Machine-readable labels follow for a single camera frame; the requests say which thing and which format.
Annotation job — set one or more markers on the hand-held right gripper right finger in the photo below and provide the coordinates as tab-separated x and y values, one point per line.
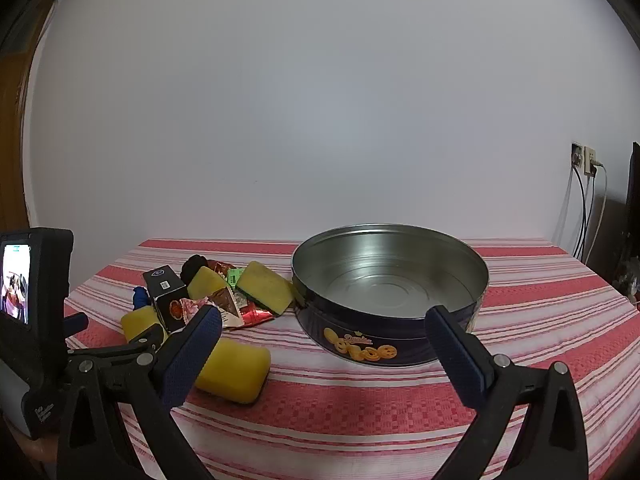
460	360

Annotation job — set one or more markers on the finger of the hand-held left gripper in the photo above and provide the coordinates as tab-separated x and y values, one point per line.
150	336
76	323

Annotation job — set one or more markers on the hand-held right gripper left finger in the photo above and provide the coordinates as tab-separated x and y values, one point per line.
192	355

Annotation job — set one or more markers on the yellow green-backed sponge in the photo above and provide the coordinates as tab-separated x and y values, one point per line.
137	322
235	370
262	282
205	282

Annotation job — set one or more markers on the blue scrubber ball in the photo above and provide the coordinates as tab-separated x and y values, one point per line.
140	299

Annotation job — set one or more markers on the pink snack packet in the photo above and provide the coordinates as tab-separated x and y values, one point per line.
192	306

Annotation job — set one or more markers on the small black carton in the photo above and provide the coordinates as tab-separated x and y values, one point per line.
162	285

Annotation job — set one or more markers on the brown snack packet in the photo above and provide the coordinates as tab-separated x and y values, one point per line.
225	302

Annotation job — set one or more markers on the round blue cookie tin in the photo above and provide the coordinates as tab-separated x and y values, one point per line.
390	340

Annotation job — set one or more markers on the dark red snack wrapper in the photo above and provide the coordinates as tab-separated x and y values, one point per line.
255	316

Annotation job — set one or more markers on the green snack packet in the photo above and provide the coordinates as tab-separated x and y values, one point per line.
234	276

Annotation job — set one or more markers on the red striped tablecloth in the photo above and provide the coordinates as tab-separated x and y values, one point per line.
350	410

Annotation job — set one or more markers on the wooden door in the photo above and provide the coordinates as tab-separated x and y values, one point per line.
12	135

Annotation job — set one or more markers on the dark furniture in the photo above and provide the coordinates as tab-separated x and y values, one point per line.
631	220

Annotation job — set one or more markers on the dark wall socket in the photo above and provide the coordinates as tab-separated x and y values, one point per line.
577	155

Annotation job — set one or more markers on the white wall socket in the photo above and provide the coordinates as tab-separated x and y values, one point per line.
590	160

